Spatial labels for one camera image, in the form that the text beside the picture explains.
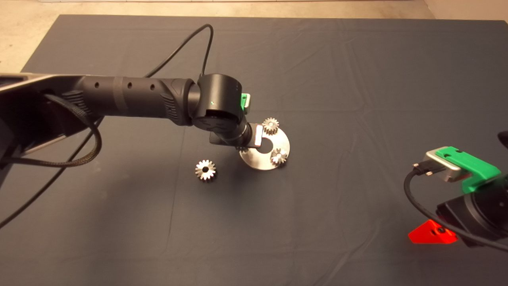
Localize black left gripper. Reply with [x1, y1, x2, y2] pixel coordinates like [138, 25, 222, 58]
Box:
[209, 121, 264, 148]

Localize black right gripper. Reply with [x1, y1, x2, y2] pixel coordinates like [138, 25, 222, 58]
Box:
[408, 175, 508, 249]

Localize large steel bevel gear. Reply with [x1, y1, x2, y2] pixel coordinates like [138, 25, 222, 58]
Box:
[195, 160, 217, 182]

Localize round metal plate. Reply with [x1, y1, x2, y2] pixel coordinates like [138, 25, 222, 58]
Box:
[238, 123, 291, 171]

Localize dark grey table cloth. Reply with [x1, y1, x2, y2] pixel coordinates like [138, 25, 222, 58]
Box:
[0, 15, 508, 286]

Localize black right camera cable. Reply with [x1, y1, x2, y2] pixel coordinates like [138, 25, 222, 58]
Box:
[403, 163, 508, 253]

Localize grey right camera box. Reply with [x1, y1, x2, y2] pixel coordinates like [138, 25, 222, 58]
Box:
[423, 151, 462, 183]

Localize green right camera mount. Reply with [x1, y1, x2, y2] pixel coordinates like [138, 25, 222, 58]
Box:
[435, 147, 501, 194]

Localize thin black left camera cable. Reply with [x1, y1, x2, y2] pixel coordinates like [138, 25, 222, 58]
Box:
[0, 24, 215, 230]

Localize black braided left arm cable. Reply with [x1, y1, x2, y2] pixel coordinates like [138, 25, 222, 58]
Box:
[0, 95, 103, 168]

